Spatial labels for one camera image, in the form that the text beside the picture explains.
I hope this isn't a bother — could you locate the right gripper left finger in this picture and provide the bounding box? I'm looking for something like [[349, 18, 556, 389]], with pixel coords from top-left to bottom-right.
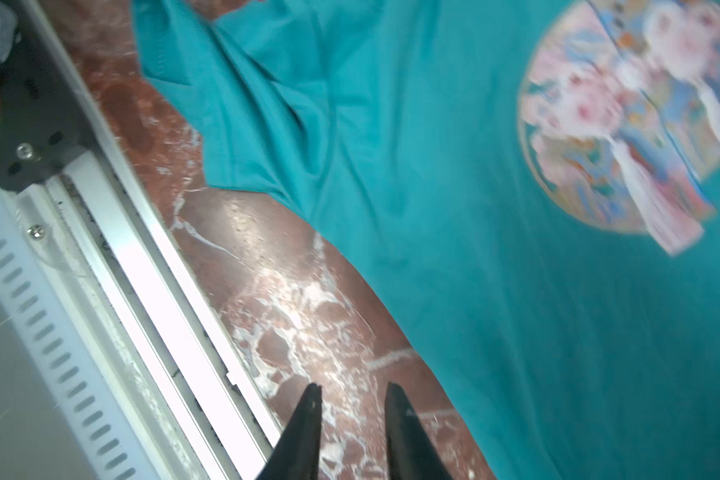
[[256, 383, 322, 480]]

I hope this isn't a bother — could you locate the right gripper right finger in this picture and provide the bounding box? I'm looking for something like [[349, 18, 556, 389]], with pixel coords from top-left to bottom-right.
[[384, 382, 452, 480]]

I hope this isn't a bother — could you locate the teal printed t-shirt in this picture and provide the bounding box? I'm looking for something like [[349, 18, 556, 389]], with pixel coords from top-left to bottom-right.
[[132, 1, 720, 479]]

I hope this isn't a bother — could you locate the aluminium front rail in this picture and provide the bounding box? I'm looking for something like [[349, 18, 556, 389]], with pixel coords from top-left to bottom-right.
[[25, 1, 280, 479]]

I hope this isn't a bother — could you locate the slotted white cable duct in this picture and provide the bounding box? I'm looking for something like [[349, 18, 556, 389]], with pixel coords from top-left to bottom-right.
[[0, 190, 159, 479]]

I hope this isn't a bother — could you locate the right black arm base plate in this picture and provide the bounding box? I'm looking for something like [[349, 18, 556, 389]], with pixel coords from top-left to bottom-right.
[[0, 1, 96, 193]]

